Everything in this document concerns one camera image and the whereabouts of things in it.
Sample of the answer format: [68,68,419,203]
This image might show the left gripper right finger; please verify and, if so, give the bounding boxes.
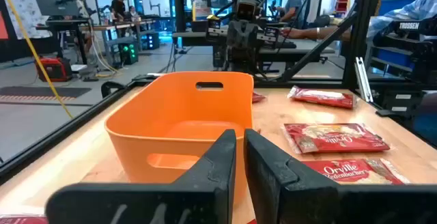
[243,128,437,224]

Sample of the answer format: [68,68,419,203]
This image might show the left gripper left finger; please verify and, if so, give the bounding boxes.
[44,129,238,224]

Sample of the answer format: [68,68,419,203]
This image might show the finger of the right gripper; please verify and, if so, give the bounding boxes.
[242,20,260,58]
[225,20,244,58]

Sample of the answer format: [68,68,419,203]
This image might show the white plastic bucket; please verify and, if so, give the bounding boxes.
[191,0,210,20]

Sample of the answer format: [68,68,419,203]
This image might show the person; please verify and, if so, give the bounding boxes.
[128,5,141,23]
[274,0,305,25]
[279,0,437,44]
[109,0,128,23]

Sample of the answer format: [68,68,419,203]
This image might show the grey work desk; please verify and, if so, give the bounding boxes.
[172,31,337,64]

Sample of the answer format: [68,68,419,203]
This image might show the black computer blue lights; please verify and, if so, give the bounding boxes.
[145,31,160,51]

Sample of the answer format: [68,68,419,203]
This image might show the orange plastic basket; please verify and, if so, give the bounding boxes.
[104,70,255,206]

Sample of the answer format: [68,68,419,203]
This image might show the black computer green lights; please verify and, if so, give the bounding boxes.
[117,41,139,65]

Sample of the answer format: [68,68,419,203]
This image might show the long wooden workbench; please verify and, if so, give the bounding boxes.
[36,18,156,64]

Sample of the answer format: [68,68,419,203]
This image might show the blue storage bin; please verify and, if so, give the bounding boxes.
[377,0,419,16]

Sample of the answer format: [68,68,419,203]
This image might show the black monitor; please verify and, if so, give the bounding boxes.
[31,0,80,17]

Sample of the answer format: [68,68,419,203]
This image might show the red black toolbox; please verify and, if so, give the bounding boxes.
[35,56,73,83]

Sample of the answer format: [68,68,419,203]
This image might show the black floor mat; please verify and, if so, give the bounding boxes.
[0,86,92,102]

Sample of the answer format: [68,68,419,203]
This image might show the white patterned cloth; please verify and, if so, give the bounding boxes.
[2,0,52,40]

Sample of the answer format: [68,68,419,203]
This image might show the orange fabric panel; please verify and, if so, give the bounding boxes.
[0,11,10,41]

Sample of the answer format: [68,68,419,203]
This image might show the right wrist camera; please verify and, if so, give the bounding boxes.
[233,0,262,22]

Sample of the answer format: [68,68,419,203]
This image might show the silver metal bracket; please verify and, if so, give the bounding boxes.
[354,56,374,103]

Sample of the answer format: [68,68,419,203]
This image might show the black mount with labels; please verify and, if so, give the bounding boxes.
[375,90,426,117]

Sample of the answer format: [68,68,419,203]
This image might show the yellow extension cable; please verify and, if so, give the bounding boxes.
[0,0,74,120]

